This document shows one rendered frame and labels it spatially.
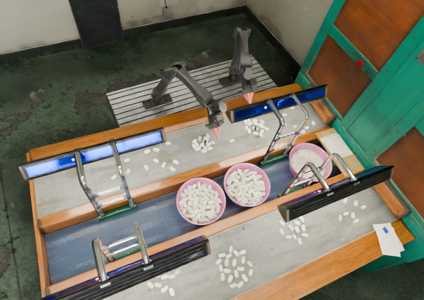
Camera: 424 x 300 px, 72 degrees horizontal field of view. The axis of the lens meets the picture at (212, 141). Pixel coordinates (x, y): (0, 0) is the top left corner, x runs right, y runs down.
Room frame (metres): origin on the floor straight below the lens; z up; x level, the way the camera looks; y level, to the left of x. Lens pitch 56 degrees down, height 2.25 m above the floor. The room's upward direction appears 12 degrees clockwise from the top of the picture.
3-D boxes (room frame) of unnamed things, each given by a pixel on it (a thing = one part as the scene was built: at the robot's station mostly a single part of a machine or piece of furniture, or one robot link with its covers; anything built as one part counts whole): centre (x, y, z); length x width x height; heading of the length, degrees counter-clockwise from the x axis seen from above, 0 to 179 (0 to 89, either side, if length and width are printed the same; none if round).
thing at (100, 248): (0.22, 0.24, 0.90); 0.20 x 0.19 x 0.45; 123
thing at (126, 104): (1.28, 0.03, 0.65); 1.20 x 0.90 x 0.04; 127
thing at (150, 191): (0.82, -0.02, 0.71); 1.81 x 0.05 x 0.11; 123
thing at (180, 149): (0.97, 0.08, 0.73); 1.81 x 0.30 x 0.02; 123
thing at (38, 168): (0.63, 0.50, 1.08); 0.62 x 0.08 x 0.07; 123
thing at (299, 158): (1.00, -0.61, 0.71); 0.22 x 0.22 x 0.06
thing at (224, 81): (1.66, -0.06, 0.71); 0.20 x 0.07 x 0.08; 127
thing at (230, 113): (1.15, -0.32, 1.08); 0.62 x 0.08 x 0.07; 123
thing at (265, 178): (0.77, -0.24, 0.72); 0.27 x 0.27 x 0.10
